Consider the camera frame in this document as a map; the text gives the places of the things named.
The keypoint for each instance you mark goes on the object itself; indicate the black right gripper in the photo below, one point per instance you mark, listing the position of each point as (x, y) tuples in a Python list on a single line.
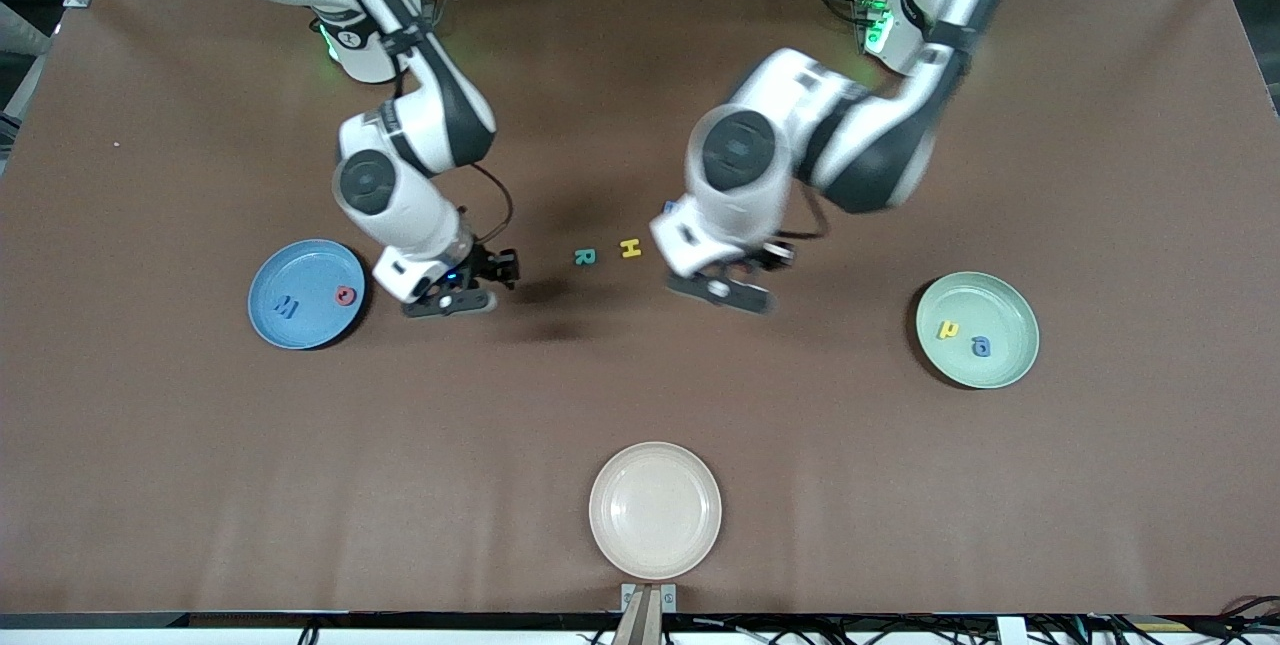
[(490, 265)]

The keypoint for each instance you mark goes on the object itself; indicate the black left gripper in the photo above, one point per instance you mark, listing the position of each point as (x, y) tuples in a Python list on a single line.
[(768, 256)]

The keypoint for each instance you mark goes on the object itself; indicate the teal foam letter R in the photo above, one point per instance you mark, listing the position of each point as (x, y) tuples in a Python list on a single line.
[(584, 257)]

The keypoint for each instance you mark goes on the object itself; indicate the yellow foam capital H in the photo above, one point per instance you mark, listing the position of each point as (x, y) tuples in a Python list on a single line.
[(630, 248)]

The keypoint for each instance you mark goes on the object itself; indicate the red foam letter Q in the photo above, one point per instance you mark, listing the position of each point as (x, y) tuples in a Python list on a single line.
[(346, 296)]

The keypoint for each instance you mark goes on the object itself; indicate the yellow foam small h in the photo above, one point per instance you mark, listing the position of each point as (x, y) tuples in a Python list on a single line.
[(947, 330)]

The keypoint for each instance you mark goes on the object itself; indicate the blue foam letter W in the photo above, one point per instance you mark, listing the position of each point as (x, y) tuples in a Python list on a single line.
[(286, 307)]

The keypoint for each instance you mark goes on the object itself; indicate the blue foam letter a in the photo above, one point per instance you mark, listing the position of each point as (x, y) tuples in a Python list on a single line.
[(982, 346)]

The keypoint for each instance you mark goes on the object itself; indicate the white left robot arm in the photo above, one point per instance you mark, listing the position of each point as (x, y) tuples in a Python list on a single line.
[(870, 145)]

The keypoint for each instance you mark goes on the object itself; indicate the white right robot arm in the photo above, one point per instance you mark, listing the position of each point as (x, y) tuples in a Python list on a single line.
[(420, 125)]

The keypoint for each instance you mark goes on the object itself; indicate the blue plate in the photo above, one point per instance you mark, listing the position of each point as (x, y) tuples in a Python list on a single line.
[(300, 325)]

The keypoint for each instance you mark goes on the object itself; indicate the green plate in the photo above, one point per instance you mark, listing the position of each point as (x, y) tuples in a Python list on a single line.
[(990, 305)]

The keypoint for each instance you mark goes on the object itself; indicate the beige plate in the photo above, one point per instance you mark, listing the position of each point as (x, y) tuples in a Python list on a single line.
[(655, 510)]

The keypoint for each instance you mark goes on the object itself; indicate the brown table cover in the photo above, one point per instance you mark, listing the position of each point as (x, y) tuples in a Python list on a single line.
[(640, 385)]

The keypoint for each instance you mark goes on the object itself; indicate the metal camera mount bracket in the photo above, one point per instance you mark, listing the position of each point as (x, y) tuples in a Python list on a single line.
[(648, 605)]

